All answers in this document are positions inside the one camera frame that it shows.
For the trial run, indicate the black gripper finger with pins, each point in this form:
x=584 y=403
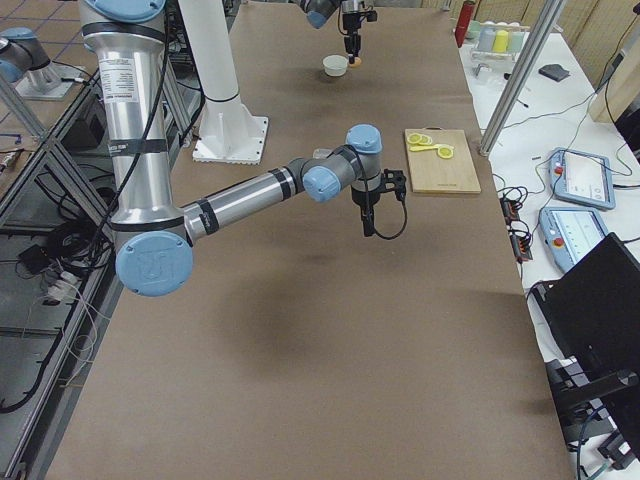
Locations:
x=352 y=42
x=367 y=218

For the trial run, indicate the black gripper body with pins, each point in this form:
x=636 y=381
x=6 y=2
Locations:
x=351 y=22
x=361 y=198

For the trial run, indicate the white plastic bowl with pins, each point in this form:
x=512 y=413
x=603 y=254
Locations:
x=335 y=65

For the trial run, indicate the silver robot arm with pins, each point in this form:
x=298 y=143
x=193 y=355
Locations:
x=154 y=236
x=21 y=51

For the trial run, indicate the clear plastic egg box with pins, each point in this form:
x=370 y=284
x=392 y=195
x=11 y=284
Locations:
x=321 y=153

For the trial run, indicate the wooden cutting board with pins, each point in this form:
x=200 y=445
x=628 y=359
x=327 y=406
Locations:
x=431 y=174

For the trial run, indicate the yellow plastic knife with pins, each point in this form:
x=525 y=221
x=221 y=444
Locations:
x=418 y=148

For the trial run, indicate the lemon slice by knife tip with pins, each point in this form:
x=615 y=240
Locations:
x=445 y=151

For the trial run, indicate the red thermos bottle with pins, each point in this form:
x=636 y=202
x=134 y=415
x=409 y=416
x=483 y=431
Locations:
x=463 y=21

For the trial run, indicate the grey cup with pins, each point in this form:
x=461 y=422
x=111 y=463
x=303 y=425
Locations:
x=486 y=39

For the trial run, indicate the yellow cup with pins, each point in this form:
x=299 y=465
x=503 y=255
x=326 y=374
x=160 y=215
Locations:
x=501 y=40

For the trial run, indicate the orange black usb hub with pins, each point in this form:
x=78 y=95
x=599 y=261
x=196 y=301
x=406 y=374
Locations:
x=519 y=232

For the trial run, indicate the blue teach pendant near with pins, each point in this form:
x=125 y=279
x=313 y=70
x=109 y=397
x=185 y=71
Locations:
x=571 y=232

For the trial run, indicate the blue teach pendant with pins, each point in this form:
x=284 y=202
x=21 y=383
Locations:
x=582 y=178
x=571 y=232

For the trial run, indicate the blue teach pendant far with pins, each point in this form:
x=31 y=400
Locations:
x=582 y=178

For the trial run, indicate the black monitor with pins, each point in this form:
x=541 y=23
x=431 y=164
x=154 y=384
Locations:
x=593 y=315

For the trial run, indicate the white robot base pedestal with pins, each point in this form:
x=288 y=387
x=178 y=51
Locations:
x=227 y=132

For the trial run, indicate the aluminium frame post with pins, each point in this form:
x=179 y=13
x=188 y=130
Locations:
x=532 y=48

